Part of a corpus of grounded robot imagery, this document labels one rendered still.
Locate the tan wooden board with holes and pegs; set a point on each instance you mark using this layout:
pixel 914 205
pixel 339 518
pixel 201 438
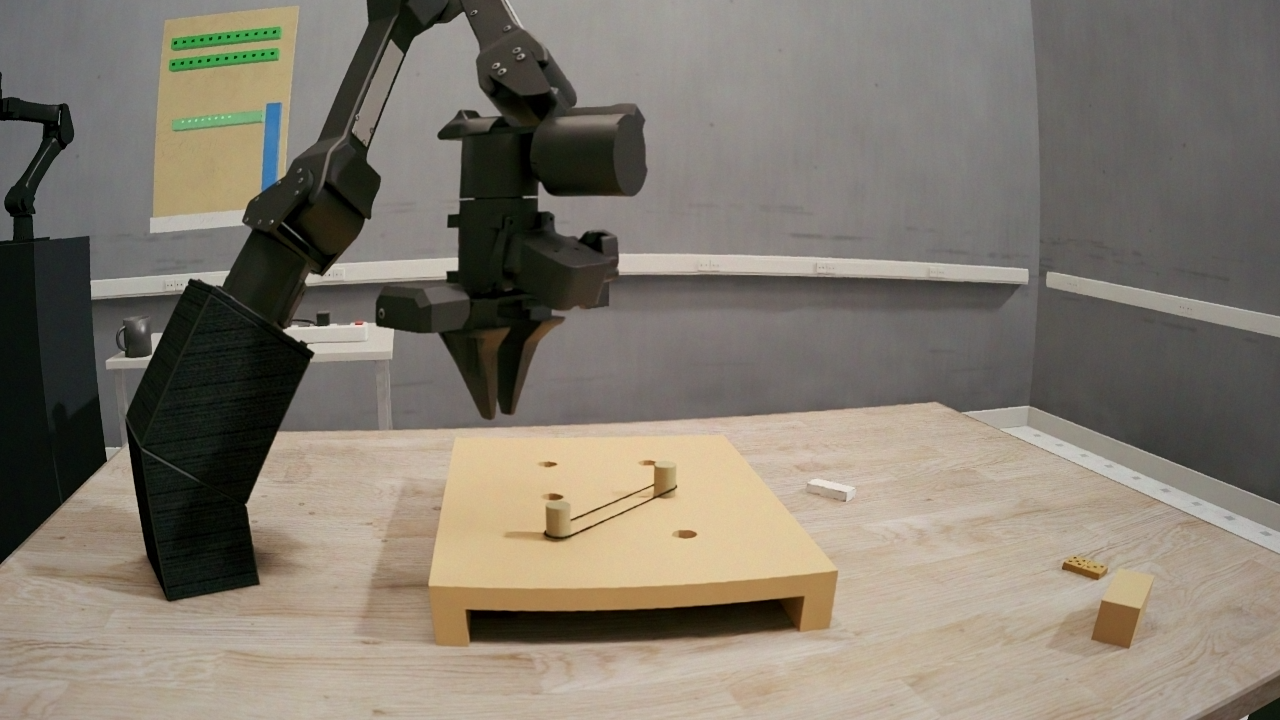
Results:
pixel 491 552

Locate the tan wooden domino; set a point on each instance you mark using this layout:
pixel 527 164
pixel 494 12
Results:
pixel 1085 567

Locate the cream rectangular block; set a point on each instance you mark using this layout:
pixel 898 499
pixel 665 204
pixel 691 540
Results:
pixel 831 490

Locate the tan rectangular block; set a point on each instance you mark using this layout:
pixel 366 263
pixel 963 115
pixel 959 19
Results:
pixel 1123 608

